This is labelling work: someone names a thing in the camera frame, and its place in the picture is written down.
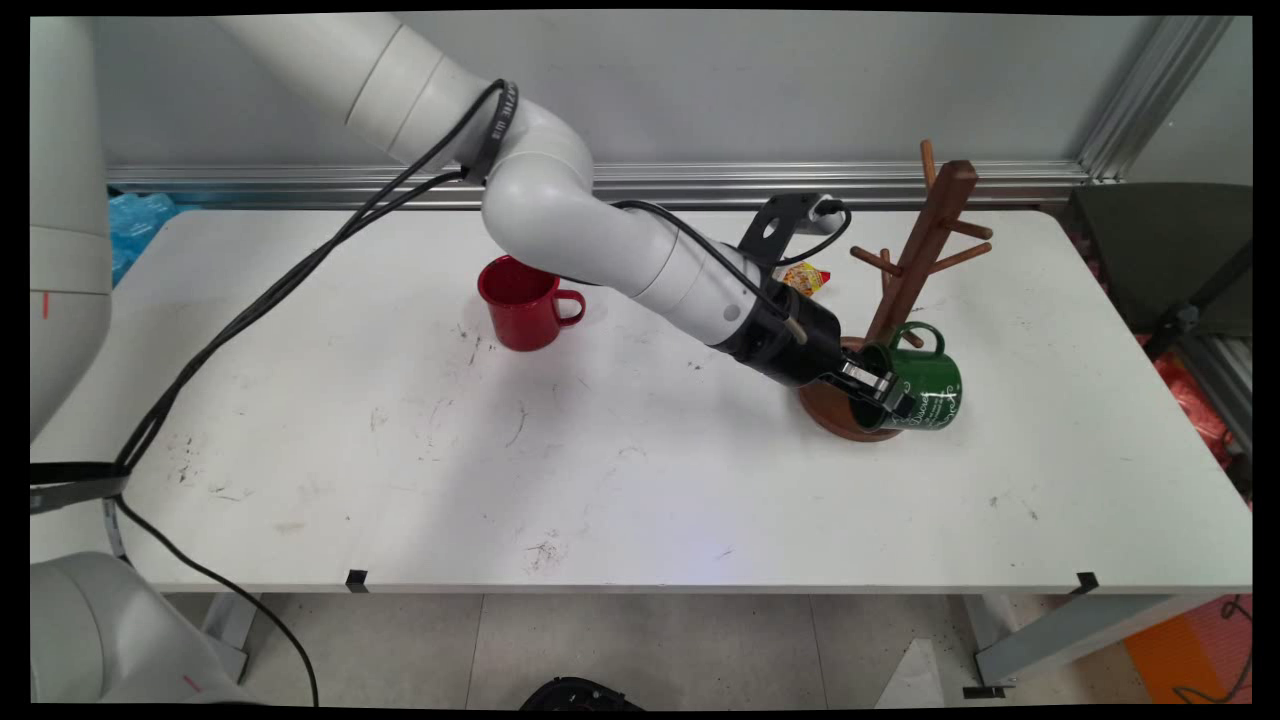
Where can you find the black table edge clip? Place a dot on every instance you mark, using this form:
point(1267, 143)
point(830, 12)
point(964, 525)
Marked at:
point(1088, 583)
point(356, 581)

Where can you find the aluminium frame post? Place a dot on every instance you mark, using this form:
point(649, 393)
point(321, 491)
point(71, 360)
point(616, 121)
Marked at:
point(1150, 100)

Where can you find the black round floor object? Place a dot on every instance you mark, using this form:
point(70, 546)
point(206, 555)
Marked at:
point(580, 695)

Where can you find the yellow red snack packet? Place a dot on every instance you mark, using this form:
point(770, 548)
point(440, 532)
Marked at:
point(808, 278)

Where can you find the green mug with white script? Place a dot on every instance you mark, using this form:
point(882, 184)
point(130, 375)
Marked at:
point(935, 390)

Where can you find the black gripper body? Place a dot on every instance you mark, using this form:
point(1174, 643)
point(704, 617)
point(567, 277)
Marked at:
point(795, 345)

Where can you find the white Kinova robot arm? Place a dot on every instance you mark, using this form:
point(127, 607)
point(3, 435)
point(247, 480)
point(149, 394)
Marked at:
point(560, 200)

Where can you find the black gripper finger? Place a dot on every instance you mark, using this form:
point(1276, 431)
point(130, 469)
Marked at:
point(895, 406)
point(868, 378)

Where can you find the red mug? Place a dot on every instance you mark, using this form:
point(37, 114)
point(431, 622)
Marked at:
point(515, 315)

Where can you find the grey table leg with foot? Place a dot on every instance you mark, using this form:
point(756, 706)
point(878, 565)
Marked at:
point(1050, 640)

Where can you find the brown wooden mug tree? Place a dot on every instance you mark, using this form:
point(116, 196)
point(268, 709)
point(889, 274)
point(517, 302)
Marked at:
point(925, 240)

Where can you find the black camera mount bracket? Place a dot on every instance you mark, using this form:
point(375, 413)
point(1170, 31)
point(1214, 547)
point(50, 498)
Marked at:
point(792, 213)

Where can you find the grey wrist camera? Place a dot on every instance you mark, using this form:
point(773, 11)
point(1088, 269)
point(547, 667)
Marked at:
point(828, 212)

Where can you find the short grey table leg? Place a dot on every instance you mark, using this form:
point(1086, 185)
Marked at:
point(232, 625)

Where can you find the crumpled blue plastic bag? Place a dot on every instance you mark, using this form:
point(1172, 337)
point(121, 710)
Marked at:
point(140, 225)

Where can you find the long aluminium frame rail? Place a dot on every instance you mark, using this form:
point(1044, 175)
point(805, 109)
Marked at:
point(900, 185)

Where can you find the aluminium side rail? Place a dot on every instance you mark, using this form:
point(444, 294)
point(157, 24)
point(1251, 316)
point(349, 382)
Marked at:
point(1225, 380)

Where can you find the orange red floor mat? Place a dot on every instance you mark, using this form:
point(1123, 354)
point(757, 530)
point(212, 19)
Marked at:
point(1170, 660)

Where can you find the red plastic bag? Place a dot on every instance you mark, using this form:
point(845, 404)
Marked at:
point(1195, 405)

